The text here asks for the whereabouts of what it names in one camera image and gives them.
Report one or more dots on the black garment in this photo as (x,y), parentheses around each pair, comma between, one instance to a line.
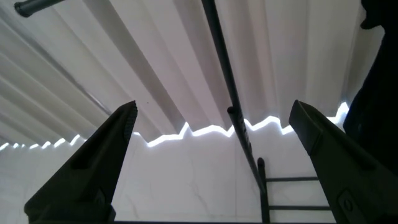
(379,109)

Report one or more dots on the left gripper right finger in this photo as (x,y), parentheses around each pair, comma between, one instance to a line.
(357,186)

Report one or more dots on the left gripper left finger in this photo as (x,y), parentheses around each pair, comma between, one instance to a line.
(90,177)

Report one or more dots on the white curtain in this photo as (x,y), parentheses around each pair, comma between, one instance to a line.
(155,62)

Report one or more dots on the black clothes rack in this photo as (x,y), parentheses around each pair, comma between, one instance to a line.
(227,77)

